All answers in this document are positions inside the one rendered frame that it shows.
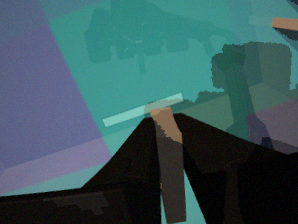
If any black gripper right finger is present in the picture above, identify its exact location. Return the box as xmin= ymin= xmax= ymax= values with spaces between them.
xmin=173 ymin=112 xmax=298 ymax=224

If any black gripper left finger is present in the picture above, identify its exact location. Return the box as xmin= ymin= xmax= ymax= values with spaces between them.
xmin=0 ymin=117 xmax=161 ymax=224

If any tan domino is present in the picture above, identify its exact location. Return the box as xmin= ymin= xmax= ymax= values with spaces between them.
xmin=271 ymin=18 xmax=298 ymax=31
xmin=150 ymin=107 xmax=186 ymax=224

